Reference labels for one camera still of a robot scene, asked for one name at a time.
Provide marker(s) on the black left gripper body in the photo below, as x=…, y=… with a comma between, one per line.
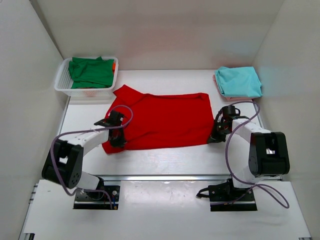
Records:
x=117, y=137

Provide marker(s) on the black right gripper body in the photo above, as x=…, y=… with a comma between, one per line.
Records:
x=218, y=131

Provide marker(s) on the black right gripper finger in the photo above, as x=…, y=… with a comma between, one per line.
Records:
x=217, y=126
x=213, y=139

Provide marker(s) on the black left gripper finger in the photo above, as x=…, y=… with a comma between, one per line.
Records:
x=118, y=143
x=121, y=136

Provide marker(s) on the red t shirt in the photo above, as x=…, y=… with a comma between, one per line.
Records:
x=162, y=121

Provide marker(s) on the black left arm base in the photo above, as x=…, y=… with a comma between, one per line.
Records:
x=106, y=200

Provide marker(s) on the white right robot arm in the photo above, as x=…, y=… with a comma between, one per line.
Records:
x=268, y=152

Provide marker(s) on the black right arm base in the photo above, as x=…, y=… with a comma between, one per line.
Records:
x=223, y=196

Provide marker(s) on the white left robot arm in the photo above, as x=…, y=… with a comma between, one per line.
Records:
x=64, y=162

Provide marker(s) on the folded teal t shirt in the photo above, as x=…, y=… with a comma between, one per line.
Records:
x=238, y=82

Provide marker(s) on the orange t shirt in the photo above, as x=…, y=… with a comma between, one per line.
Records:
x=113, y=67

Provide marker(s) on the green t shirt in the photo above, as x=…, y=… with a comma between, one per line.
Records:
x=91, y=73

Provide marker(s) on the white plastic basket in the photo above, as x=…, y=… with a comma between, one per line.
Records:
x=63, y=82

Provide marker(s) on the aluminium table rail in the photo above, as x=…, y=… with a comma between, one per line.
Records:
x=167, y=177

